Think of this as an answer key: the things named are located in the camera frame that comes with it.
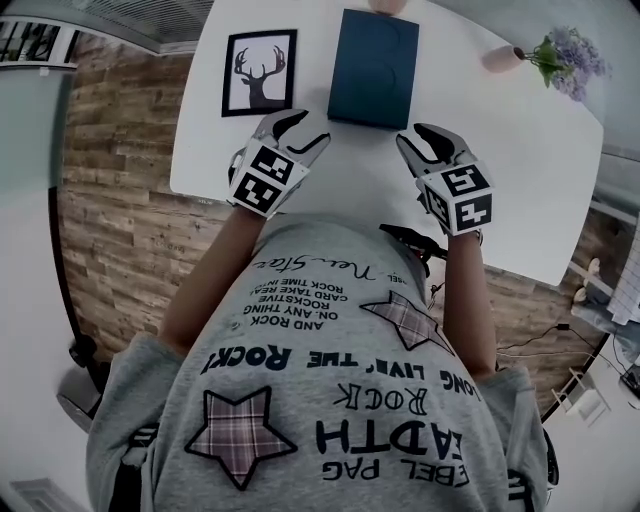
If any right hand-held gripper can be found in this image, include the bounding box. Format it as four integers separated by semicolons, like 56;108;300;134
396;123;496;241

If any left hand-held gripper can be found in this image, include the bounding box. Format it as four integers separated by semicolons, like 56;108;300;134
228;108;332;220

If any dark teal tissue box holder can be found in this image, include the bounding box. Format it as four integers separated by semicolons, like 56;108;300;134
327;8;420;129

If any person's left forearm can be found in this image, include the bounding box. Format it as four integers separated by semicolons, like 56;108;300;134
159;207;261;361

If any person's right forearm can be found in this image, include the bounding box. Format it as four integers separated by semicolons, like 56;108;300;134
442;232;499;381

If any black framed deer picture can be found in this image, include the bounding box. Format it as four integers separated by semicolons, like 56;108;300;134
221;28;299;119

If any pale pink vase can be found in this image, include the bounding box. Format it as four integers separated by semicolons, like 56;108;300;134
482;43;526;74

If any white checked tablecloth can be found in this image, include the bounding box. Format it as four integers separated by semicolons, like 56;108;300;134
607;244;640;326

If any person's grey printed t-shirt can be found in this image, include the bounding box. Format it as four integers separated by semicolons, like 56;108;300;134
87;213;551;512

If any white wooden rack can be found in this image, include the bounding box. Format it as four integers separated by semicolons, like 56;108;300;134
549;369;611;426

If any black and grey floor stand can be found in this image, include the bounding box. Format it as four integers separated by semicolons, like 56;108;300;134
57;334;109;426

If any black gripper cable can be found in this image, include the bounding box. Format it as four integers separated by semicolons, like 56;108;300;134
378;223;449;269

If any thin black floor cable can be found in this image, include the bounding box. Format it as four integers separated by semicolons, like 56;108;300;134
497;322;609;359

